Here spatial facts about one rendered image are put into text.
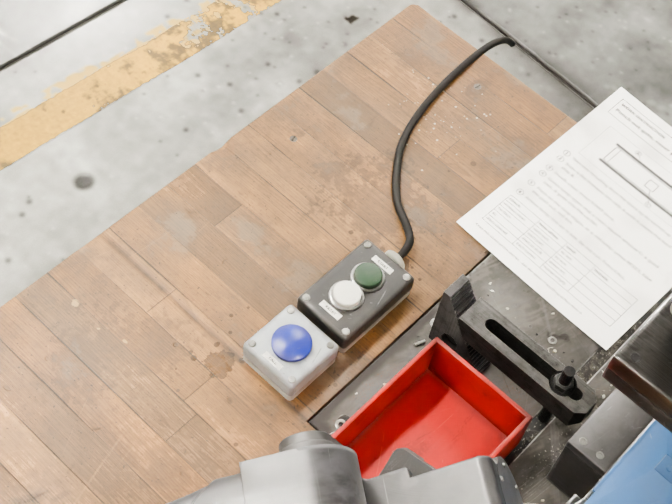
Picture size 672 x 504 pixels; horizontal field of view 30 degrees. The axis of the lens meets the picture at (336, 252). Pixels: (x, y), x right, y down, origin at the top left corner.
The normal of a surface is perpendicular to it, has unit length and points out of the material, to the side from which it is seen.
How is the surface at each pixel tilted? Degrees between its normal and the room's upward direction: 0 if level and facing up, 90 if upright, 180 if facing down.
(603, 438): 0
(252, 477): 18
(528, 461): 0
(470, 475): 29
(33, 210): 0
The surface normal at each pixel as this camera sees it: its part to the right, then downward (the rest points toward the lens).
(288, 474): -0.20, -0.49
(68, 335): 0.11, -0.54
